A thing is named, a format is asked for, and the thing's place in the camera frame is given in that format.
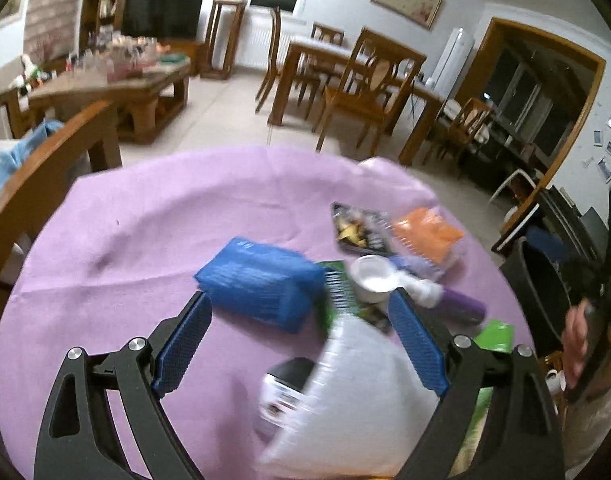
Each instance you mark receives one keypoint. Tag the wooden coffee table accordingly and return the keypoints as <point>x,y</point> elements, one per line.
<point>150,95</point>

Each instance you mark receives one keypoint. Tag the tall wooden side table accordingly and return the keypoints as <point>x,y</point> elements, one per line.
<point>225,35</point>

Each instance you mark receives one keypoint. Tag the person's right hand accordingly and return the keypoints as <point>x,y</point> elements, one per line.
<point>575,340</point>

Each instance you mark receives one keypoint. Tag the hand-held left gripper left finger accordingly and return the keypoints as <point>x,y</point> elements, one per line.
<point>183,345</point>

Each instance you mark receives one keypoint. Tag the white plastic bag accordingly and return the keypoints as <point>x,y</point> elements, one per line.
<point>355,400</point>

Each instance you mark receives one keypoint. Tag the black snack packet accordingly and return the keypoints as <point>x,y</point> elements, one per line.
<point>365,230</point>

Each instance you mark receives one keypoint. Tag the white radiator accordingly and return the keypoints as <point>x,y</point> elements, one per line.
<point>258,40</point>

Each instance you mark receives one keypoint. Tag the black television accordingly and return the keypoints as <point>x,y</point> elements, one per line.
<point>163,12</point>

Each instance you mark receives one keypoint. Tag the purple tablecloth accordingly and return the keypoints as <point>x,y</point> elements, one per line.
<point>135,235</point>

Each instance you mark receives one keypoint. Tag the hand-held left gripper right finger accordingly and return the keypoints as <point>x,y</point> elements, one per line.
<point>415,340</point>

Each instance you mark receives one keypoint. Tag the orange snack packet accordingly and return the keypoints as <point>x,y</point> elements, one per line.
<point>425,235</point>

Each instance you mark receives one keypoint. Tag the black trash bin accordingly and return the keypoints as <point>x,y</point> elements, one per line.
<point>535,285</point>

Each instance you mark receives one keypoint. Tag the wooden bookshelf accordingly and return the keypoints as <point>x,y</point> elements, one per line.
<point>105,0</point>

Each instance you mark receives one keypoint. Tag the white chair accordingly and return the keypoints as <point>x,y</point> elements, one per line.
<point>515,180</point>

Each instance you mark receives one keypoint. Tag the black piano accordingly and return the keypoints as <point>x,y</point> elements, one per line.
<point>570,225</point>

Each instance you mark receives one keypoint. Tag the white mug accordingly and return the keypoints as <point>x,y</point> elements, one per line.
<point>554,380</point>

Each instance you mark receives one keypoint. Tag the blue cloth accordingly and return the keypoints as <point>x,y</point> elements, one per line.
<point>30,145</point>

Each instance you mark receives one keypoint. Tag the green striped packet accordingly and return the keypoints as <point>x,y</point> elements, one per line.
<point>338,280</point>

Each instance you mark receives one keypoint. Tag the group of wall photos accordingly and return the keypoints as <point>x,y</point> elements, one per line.
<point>610,150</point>

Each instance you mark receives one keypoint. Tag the blue tissue packet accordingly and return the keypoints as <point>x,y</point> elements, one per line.
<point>255,280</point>

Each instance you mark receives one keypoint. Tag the wooden television stand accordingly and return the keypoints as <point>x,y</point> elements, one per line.
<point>183,52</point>

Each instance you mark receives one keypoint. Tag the wooden dining chair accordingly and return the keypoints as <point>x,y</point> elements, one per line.
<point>360,100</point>
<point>274,50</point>
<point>325,35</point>
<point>465,125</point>

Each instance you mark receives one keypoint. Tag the wooden door frame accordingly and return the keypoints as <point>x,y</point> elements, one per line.
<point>485,45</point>

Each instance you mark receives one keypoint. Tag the white standing air conditioner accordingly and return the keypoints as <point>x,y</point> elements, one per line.
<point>453,60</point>

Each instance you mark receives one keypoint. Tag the person's right forearm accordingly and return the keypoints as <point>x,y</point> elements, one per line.
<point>585,425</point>

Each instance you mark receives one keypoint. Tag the wooden armchair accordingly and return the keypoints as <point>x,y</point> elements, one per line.
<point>45,170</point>

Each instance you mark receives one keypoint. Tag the white plastic cup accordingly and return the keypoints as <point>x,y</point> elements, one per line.
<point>370,272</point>

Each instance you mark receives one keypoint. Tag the wooden dining table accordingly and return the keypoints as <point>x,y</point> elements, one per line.
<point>305,50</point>

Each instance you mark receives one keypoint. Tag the purple and white bottle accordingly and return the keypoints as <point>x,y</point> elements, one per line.
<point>460,305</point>

